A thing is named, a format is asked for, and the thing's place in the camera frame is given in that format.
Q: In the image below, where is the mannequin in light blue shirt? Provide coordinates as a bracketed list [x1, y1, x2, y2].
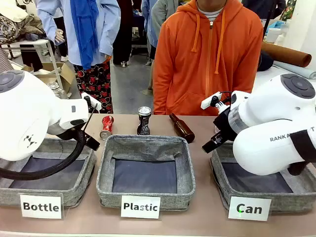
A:
[36, 0, 122, 115]

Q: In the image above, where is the grey fabric plastic basket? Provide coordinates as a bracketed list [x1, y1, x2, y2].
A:
[95, 134, 197, 212]

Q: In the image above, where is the crushed black soda can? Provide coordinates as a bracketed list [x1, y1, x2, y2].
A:
[137, 106, 152, 136]

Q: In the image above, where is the crushed red soda can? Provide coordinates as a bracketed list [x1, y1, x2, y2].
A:
[99, 115, 115, 141]

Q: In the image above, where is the grey fabric can basket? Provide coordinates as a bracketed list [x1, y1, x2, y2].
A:
[209, 145, 316, 214]

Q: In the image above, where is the patterned fabric pile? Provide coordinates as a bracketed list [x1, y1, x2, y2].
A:
[0, 0, 46, 43]

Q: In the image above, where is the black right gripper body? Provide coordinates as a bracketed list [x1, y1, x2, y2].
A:
[213, 109, 236, 143]

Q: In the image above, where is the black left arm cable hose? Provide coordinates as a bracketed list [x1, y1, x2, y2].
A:
[0, 103, 100, 181]

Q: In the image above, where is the black red floral skirt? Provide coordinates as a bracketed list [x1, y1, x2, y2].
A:
[73, 57, 114, 115]

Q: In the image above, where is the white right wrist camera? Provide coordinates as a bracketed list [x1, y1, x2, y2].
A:
[200, 91, 222, 110]

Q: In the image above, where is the person in grey jacket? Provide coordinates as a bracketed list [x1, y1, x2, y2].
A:
[142, 0, 173, 61]

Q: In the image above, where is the person's right forearm orange sleeve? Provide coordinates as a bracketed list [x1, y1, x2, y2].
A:
[152, 61, 173, 116]

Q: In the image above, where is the black right arm cable sleeve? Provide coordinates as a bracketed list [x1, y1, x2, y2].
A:
[287, 129, 316, 176]

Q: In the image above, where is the white Can label card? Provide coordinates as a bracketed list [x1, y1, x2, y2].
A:
[228, 196, 273, 222]

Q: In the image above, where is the white frame table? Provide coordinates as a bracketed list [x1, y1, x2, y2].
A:
[0, 39, 68, 97]

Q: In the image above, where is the light blue rolled mat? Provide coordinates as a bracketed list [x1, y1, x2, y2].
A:
[273, 60, 316, 80]

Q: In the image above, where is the person in orange hoodie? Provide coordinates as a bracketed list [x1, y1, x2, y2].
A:
[152, 0, 265, 116]

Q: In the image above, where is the blue scarf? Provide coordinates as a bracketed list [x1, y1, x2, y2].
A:
[70, 0, 100, 71]

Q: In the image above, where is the grey fabric bottle basket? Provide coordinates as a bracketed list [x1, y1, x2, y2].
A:
[0, 137, 97, 208]

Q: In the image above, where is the white Plastic label card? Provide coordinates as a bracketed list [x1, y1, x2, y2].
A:
[120, 195, 161, 220]

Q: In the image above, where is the brown cardboard box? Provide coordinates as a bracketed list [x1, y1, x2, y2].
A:
[23, 62, 75, 100]

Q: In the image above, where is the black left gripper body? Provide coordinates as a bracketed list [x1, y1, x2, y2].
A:
[57, 127, 87, 144]

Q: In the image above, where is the white Bottle label card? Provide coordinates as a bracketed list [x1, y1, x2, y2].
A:
[19, 194, 63, 220]

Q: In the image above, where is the white foam box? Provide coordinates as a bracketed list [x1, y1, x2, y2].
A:
[266, 19, 297, 48]

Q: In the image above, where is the brown leather roll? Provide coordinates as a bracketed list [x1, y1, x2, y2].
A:
[261, 41, 313, 68]

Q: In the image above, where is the brown glass beer bottle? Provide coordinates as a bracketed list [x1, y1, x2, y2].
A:
[169, 113, 196, 144]

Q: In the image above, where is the person in dark trousers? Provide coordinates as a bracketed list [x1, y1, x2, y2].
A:
[112, 0, 134, 68]

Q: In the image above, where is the person's left forearm orange sleeve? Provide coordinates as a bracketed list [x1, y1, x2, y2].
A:
[231, 49, 263, 95]

